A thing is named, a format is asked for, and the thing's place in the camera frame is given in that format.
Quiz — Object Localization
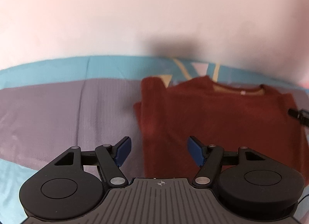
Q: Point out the blue grey patterned bedsheet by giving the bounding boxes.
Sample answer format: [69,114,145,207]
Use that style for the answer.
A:
[1,56,308,223]

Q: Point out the dark red knit sweater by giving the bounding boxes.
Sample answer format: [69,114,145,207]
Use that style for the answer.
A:
[134,76,308,178]

